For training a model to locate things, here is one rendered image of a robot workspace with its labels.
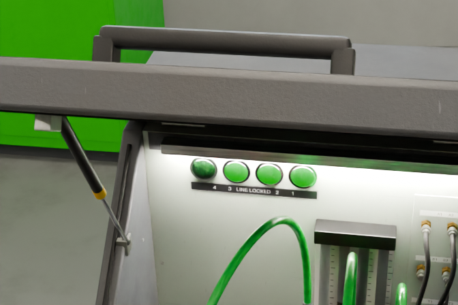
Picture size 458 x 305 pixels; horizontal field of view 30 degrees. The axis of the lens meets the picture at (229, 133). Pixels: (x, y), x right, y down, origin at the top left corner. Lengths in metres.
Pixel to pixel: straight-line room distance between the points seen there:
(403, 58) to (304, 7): 3.62
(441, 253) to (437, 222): 0.07
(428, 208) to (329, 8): 3.81
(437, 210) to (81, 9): 2.58
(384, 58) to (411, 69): 0.06
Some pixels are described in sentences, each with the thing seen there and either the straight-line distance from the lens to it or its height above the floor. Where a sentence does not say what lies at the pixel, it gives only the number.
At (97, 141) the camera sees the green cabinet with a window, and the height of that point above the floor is 0.13.
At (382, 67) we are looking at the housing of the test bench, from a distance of 1.65.
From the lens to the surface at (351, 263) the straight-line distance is 1.33.
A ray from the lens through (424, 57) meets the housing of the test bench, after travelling 1.70.
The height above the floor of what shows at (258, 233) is 1.42.
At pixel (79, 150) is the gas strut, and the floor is 1.57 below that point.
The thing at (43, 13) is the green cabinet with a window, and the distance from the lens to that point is 3.94.
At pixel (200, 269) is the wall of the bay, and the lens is 1.69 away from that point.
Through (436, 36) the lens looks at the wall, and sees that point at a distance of 5.42.
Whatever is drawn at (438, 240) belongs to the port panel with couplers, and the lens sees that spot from 1.59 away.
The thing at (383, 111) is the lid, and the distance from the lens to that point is 0.55.
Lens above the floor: 2.21
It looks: 30 degrees down
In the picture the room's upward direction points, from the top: 2 degrees counter-clockwise
